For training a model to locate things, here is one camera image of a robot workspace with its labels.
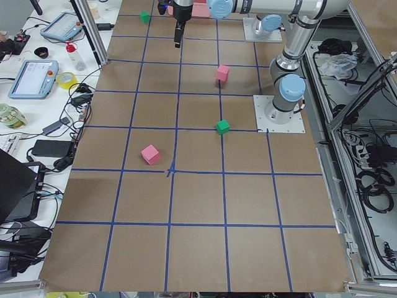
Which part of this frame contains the black laptop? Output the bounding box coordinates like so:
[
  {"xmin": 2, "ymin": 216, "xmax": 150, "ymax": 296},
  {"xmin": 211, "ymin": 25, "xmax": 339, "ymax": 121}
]
[{"xmin": 1, "ymin": 150, "xmax": 45, "ymax": 224}]

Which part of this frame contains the teach pendant near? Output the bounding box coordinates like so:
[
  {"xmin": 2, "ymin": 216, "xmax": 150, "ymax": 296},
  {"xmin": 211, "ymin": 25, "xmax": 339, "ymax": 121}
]
[{"xmin": 8, "ymin": 60, "xmax": 59, "ymax": 99}]

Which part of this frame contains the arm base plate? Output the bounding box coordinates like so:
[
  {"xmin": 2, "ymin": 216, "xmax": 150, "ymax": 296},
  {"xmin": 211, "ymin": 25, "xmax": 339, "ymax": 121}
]
[
  {"xmin": 243, "ymin": 17, "xmax": 282, "ymax": 43},
  {"xmin": 253, "ymin": 95, "xmax": 305, "ymax": 133}
]

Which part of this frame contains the pink cube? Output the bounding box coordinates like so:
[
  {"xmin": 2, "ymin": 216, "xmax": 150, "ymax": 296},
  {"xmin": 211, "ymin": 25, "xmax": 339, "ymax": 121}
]
[
  {"xmin": 216, "ymin": 65, "xmax": 230, "ymax": 82},
  {"xmin": 141, "ymin": 144, "xmax": 161, "ymax": 165}
]

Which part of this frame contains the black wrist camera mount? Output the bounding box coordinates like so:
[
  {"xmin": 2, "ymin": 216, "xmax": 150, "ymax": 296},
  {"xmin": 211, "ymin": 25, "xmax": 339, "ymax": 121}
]
[{"xmin": 157, "ymin": 0, "xmax": 172, "ymax": 16}]

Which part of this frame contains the teach pendant far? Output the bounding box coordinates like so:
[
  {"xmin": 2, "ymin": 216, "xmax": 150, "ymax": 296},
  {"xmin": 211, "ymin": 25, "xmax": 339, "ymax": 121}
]
[{"xmin": 40, "ymin": 12, "xmax": 83, "ymax": 42}]

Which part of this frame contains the teach pendant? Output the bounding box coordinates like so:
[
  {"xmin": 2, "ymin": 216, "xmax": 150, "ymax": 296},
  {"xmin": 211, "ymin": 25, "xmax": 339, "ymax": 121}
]
[
  {"xmin": 40, "ymin": 12, "xmax": 83, "ymax": 42},
  {"xmin": 8, "ymin": 60, "xmax": 59, "ymax": 99}
]

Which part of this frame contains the pink plastic bin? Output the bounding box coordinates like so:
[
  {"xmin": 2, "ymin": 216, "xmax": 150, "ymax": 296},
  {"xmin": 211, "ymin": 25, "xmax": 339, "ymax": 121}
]
[{"xmin": 167, "ymin": 1, "xmax": 210, "ymax": 18}]

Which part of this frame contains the green cube near bin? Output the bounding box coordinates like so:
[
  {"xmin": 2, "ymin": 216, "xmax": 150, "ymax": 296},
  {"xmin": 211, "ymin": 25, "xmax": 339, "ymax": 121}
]
[{"xmin": 139, "ymin": 11, "xmax": 151, "ymax": 24}]

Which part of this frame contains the crumpled white cloth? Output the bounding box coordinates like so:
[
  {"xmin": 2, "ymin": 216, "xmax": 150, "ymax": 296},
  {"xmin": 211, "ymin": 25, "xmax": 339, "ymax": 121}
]
[{"xmin": 319, "ymin": 53, "xmax": 358, "ymax": 80}]

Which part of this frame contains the black power adapter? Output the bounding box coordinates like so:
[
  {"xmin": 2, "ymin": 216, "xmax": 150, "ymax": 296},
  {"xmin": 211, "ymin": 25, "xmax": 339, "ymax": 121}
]
[{"xmin": 32, "ymin": 140, "xmax": 72, "ymax": 158}]

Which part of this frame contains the green cube near base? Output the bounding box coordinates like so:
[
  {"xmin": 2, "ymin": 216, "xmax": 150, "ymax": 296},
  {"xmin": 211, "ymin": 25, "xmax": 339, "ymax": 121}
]
[{"xmin": 216, "ymin": 119, "xmax": 230, "ymax": 135}]

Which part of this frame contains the yellow tape roll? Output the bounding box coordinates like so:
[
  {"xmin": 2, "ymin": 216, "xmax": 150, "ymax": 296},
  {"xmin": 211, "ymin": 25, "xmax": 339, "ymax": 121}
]
[{"xmin": 56, "ymin": 72, "xmax": 78, "ymax": 90}]

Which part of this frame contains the grey usb hub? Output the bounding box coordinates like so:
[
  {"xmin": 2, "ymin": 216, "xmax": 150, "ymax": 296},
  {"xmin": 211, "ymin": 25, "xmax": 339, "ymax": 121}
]
[{"xmin": 42, "ymin": 117, "xmax": 70, "ymax": 135}]

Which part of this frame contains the small black adapter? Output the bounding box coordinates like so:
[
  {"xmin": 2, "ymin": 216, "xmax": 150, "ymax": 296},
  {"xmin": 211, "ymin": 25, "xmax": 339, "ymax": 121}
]
[{"xmin": 96, "ymin": 23, "xmax": 115, "ymax": 31}]

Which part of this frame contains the aluminium frame post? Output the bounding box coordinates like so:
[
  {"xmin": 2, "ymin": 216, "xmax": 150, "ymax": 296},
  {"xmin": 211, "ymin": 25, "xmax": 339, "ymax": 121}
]
[{"xmin": 70, "ymin": 0, "xmax": 109, "ymax": 66}]

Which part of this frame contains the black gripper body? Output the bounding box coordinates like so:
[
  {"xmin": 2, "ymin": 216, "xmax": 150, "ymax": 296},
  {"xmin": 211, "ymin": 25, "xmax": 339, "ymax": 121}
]
[{"xmin": 172, "ymin": 0, "xmax": 194, "ymax": 22}]

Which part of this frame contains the white squeeze bottle red cap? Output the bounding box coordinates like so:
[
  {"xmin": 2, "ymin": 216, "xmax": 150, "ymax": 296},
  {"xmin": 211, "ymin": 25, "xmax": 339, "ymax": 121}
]
[{"xmin": 66, "ymin": 42, "xmax": 86, "ymax": 71}]

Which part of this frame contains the small black bowl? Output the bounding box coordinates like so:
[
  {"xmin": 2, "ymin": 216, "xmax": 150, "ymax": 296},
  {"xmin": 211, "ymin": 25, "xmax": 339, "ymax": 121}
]
[{"xmin": 34, "ymin": 47, "xmax": 49, "ymax": 59}]

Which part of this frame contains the pink cube near centre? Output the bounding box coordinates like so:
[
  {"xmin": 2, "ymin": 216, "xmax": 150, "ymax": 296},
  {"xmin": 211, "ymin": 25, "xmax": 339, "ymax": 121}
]
[{"xmin": 216, "ymin": 65, "xmax": 230, "ymax": 82}]

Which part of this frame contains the pink cube far side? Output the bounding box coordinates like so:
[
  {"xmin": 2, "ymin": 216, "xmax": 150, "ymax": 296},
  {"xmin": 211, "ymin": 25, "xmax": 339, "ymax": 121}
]
[{"xmin": 141, "ymin": 144, "xmax": 161, "ymax": 165}]

